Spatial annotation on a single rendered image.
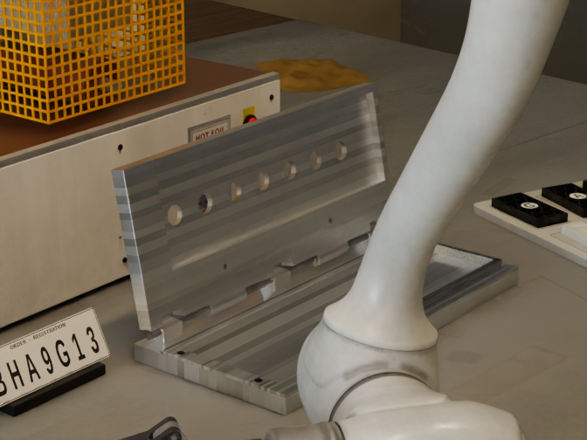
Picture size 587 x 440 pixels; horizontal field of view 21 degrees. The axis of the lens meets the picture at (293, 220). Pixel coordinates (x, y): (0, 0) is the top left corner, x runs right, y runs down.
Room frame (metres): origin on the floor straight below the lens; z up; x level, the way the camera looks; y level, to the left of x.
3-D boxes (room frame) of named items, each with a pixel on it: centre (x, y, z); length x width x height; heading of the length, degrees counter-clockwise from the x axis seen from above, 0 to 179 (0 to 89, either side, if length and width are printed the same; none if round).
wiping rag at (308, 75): (2.74, -0.03, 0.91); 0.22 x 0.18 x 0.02; 21
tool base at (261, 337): (1.65, -0.05, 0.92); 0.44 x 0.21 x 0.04; 141
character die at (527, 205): (1.98, -0.31, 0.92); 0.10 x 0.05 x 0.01; 31
